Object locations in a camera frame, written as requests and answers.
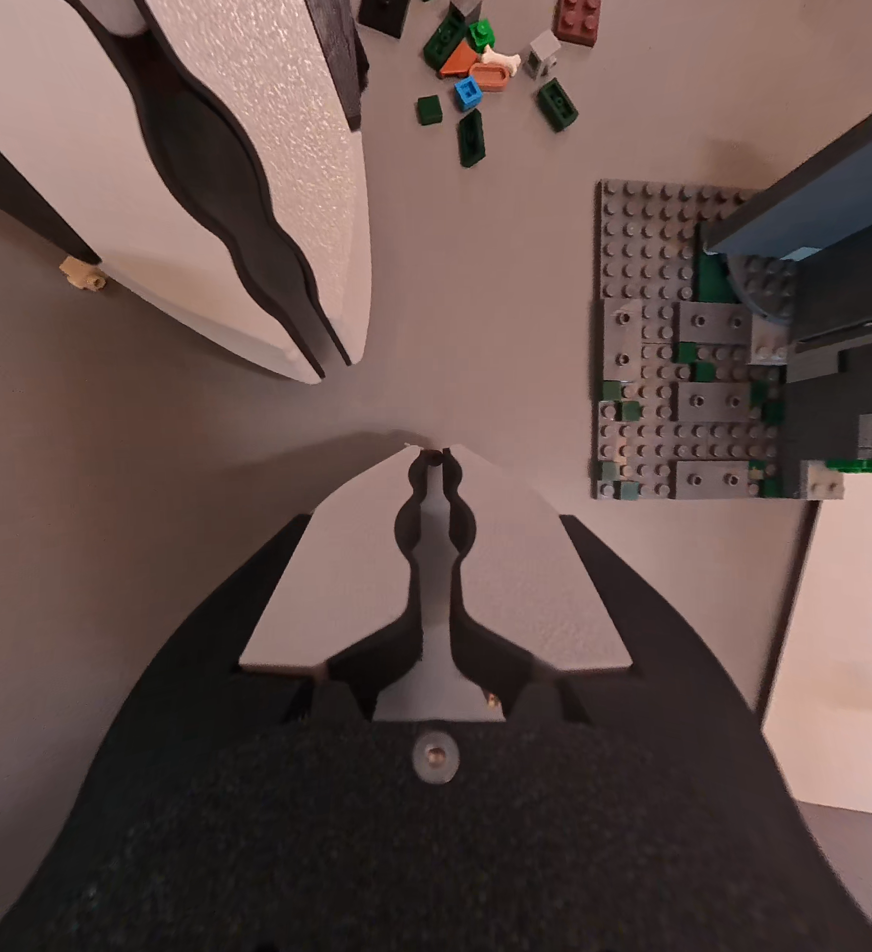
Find dark green studded toy brick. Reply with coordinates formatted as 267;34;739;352
422;6;471;72

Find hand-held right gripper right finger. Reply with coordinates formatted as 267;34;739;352
442;444;635;721

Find small tan toy piece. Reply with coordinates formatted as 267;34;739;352
60;256;108;293

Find light grey toy piece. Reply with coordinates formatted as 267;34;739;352
522;30;562;80

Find red brown toy brick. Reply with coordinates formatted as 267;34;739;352
552;0;603;48

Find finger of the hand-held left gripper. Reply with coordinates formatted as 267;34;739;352
112;0;373;367
0;0;327;385

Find grey toy brick building model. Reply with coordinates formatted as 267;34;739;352
592;89;872;501

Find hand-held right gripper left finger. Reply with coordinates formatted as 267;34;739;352
239;444;427;721

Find white paper sheet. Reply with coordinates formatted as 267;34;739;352
762;476;872;821

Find black toy brick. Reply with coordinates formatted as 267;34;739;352
358;0;412;40

